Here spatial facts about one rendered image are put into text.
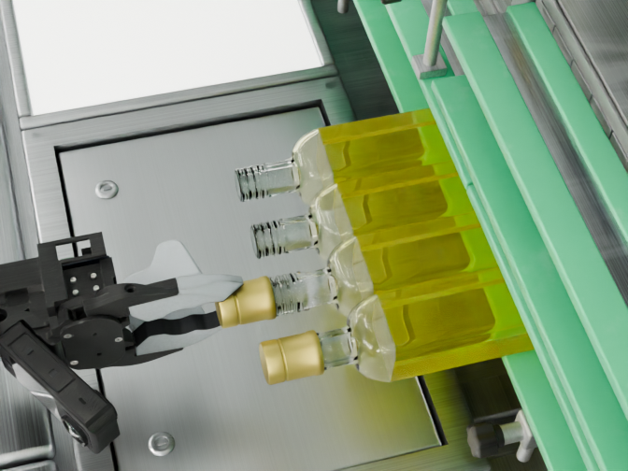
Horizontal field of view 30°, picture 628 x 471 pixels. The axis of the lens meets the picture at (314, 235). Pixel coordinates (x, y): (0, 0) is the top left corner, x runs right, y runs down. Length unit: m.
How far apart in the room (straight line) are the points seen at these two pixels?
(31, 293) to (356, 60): 0.54
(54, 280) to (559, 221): 0.38
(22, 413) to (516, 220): 0.45
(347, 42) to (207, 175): 0.27
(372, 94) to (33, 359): 0.56
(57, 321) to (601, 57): 0.46
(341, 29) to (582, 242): 0.60
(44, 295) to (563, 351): 0.40
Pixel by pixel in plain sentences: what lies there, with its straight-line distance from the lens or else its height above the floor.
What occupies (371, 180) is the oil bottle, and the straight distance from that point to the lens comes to 0.98.
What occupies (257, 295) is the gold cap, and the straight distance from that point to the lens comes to 0.93.
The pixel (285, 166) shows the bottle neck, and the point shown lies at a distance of 1.00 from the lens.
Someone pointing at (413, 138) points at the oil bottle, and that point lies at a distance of 1.01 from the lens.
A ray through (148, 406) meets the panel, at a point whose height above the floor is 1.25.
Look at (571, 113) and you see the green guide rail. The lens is 0.91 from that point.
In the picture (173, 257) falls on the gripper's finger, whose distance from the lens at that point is 0.93.
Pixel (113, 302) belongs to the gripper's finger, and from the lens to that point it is 0.89.
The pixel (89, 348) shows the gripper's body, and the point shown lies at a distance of 0.93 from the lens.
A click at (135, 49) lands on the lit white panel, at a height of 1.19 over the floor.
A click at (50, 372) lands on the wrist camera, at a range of 0.90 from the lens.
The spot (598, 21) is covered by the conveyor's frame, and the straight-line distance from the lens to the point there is 0.96.
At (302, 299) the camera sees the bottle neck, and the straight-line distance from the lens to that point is 0.93.
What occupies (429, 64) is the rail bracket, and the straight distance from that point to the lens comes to 1.04.
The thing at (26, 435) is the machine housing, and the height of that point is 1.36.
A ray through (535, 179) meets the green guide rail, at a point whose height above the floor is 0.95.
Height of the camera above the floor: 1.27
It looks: 11 degrees down
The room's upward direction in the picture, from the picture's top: 101 degrees counter-clockwise
